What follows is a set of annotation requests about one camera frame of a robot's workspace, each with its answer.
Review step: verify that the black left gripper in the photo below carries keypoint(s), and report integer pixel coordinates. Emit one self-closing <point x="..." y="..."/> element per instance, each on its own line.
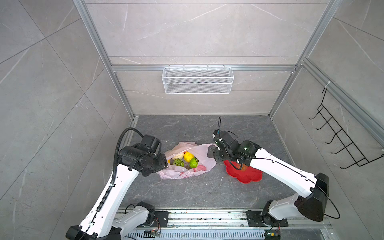
<point x="163" y="164"/>

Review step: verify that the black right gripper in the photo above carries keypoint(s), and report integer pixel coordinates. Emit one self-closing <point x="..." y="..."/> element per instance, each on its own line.
<point x="215" y="153"/>

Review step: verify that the pink plastic bag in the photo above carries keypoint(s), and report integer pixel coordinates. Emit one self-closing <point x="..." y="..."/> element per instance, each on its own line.
<point x="204" y="153"/>

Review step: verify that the green fake kiwi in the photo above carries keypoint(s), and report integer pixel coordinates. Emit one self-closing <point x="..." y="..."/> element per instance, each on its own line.
<point x="178" y="162"/>

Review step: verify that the red flower-shaped bowl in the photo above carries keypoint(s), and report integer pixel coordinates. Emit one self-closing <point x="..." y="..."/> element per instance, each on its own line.
<point x="243" y="173"/>

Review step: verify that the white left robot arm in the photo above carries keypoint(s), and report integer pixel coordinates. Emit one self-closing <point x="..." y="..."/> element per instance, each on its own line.
<point x="101" y="223"/>

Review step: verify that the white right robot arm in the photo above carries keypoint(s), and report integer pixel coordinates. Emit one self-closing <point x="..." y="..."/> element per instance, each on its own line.
<point x="247" y="162"/>

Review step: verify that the cream fake fruit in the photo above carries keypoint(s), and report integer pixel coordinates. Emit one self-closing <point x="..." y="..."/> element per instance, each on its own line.
<point x="178" y="156"/>

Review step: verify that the green fake lime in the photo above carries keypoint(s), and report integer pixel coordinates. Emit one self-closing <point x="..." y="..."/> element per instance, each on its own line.
<point x="193" y="163"/>

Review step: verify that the yellow fake lemon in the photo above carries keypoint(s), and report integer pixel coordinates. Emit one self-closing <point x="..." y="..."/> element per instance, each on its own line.
<point x="188" y="157"/>

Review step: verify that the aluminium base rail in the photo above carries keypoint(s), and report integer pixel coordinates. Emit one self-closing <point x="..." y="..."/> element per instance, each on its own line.
<point x="228" y="224"/>

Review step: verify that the white wire mesh basket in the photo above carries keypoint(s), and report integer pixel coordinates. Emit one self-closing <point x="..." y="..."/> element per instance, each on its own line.
<point x="197" y="80"/>

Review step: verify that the black wire hook rack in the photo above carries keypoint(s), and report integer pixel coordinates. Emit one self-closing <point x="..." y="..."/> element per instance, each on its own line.
<point x="339" y="133"/>

